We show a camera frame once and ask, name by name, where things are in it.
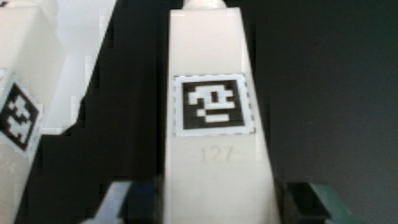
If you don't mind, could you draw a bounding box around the white desk leg with tag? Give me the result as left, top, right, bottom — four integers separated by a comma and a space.
164, 0, 281, 224

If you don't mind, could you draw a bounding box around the white desk leg left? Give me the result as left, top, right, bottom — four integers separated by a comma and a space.
0, 0, 118, 224

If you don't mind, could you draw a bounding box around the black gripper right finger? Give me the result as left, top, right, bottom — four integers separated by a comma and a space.
283, 182, 368, 224

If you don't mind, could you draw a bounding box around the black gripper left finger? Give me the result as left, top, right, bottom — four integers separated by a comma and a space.
82, 181, 159, 224

